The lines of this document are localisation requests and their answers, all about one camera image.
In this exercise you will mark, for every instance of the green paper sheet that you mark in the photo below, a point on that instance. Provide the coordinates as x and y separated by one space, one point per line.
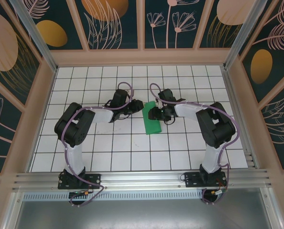
151 126

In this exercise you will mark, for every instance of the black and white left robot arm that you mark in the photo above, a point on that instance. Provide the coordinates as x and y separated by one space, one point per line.
73 124

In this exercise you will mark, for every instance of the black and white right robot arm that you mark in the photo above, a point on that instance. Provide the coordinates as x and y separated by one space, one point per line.
216 124

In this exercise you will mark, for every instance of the aluminium side rail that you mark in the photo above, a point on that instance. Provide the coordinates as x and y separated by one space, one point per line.
242 124

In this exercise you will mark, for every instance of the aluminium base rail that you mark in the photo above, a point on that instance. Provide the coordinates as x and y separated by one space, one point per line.
142 179

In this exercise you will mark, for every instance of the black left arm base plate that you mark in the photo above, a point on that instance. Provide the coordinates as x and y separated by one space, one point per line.
94 180

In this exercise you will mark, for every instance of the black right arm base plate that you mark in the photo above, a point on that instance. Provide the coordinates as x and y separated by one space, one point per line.
192 180

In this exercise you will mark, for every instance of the aluminium frame post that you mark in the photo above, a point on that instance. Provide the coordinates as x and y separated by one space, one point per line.
37 38
246 33

